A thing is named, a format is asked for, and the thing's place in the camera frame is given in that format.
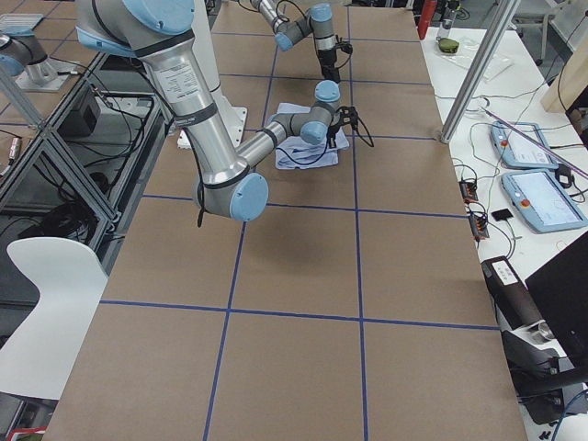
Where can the white chair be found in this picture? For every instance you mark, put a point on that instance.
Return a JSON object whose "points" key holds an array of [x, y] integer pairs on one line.
{"points": [[39, 356]]}

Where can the black phone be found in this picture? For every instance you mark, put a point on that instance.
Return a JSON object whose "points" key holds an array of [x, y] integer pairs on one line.
{"points": [[502, 215]]}

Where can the upper teach pendant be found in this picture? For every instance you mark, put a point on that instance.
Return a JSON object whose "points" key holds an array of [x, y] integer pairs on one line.
{"points": [[516, 151]]}

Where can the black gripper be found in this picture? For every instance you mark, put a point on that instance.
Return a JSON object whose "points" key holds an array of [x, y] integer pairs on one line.
{"points": [[331, 133], [327, 59]]}

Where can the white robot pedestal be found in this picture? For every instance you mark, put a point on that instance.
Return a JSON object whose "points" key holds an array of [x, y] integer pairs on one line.
{"points": [[216, 92]]}

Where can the lower teach pendant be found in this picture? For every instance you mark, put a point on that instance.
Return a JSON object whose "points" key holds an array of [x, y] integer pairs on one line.
{"points": [[542, 201]]}

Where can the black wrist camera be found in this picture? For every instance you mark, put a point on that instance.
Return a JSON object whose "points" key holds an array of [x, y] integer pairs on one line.
{"points": [[344, 46], [347, 116]]}

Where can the aluminium frame post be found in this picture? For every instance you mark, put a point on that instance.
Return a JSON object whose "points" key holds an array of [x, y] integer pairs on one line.
{"points": [[492, 38]]}

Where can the black labelled box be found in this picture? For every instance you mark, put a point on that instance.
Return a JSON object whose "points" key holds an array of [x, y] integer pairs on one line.
{"points": [[514, 305]]}

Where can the green pouch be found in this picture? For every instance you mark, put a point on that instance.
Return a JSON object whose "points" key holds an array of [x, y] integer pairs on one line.
{"points": [[447, 45]]}

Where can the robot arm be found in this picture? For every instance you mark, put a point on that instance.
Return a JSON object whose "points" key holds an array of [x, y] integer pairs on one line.
{"points": [[317, 21], [226, 184]]}

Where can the red cylinder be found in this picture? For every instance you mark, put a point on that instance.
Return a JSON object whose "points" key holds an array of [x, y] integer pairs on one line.
{"points": [[427, 13]]}

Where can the teach pendant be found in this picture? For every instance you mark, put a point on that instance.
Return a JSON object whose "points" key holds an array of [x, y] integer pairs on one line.
{"points": [[542, 201], [516, 151]]}

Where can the black monitor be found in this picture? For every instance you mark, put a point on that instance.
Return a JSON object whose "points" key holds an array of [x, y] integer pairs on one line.
{"points": [[559, 290]]}

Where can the metal grabber stick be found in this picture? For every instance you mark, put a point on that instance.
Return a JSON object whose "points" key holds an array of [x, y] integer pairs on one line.
{"points": [[538, 144]]}

